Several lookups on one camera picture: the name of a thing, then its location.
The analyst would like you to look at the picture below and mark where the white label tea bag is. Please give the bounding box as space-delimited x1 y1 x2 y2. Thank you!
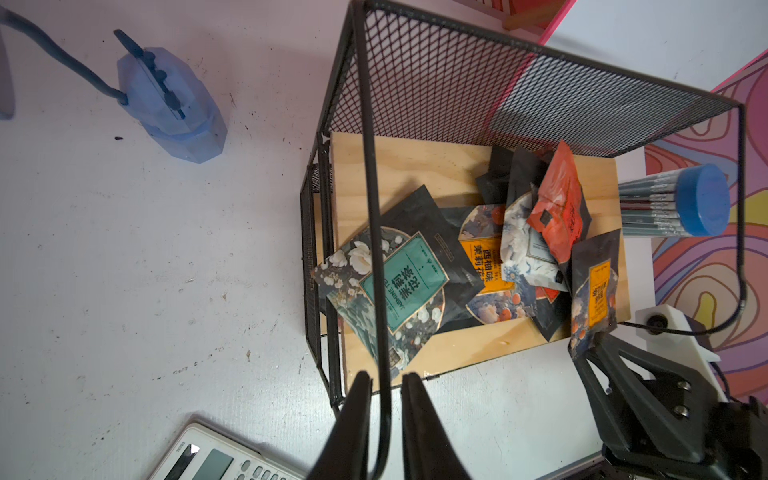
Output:
500 191 568 292

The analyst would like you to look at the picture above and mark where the green label tea bag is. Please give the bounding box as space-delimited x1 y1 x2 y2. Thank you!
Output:
312 186 484 378

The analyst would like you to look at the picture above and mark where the black wire two-tier shelf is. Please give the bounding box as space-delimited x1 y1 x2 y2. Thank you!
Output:
300 1 747 479

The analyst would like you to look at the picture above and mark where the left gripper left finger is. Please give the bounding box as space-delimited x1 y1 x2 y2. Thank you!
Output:
307 371 372 480

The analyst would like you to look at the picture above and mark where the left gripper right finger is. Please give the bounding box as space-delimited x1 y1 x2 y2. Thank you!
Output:
401 373 470 480

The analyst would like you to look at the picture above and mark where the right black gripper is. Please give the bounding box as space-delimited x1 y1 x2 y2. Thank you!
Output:
573 335 767 479

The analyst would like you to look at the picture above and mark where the blue lidded pencil tube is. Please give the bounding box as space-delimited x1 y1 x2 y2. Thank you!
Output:
619 165 731 238

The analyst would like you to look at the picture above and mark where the red tea bag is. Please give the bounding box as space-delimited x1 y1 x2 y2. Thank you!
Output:
527 141 592 265

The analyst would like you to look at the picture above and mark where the orange label tea bag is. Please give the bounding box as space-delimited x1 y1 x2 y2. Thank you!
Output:
439 204 535 333

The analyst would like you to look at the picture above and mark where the pink framed whiteboard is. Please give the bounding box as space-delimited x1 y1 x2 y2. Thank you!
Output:
490 1 767 150

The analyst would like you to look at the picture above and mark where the small orange tea bag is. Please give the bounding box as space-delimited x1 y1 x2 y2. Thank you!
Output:
568 229 621 360

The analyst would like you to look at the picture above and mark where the white scientific calculator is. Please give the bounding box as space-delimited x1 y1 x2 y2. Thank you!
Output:
148 421 306 480

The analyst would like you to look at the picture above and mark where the blue faceted holder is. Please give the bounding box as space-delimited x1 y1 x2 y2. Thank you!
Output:
114 30 227 164

